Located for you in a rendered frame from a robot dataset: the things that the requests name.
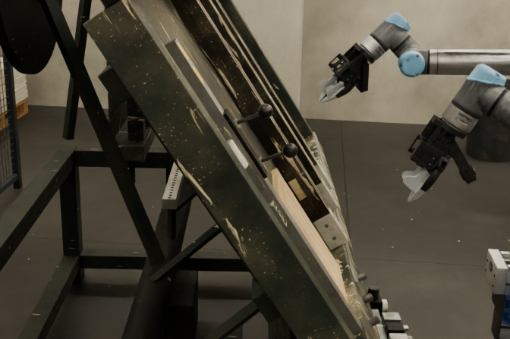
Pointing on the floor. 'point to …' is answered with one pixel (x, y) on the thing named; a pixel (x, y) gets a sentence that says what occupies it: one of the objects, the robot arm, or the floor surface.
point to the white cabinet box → (273, 10)
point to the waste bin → (489, 139)
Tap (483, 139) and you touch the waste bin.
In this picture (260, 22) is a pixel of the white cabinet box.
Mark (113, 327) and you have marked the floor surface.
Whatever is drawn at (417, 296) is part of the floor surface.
